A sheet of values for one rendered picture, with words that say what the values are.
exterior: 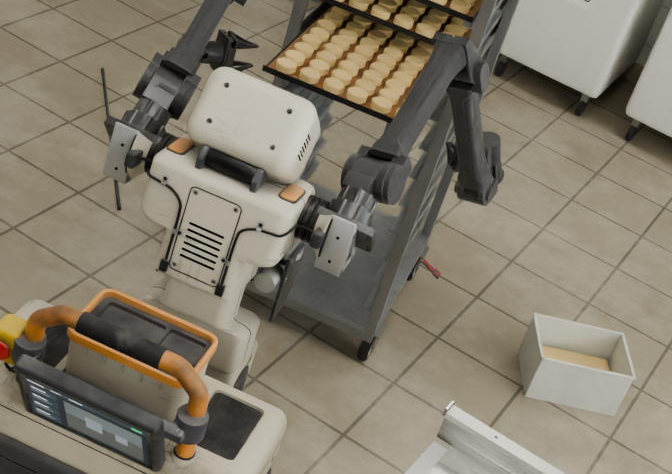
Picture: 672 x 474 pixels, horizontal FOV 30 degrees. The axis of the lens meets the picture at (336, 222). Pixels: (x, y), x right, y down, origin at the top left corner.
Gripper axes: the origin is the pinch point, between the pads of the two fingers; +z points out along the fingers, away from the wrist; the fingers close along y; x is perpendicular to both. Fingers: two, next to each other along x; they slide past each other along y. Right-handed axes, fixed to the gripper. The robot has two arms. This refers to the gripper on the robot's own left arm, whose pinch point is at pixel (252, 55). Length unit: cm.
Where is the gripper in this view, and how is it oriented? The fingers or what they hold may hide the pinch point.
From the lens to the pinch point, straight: 316.4
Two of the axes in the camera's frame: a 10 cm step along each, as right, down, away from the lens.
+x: 4.5, 5.3, -7.2
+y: -2.7, 8.5, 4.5
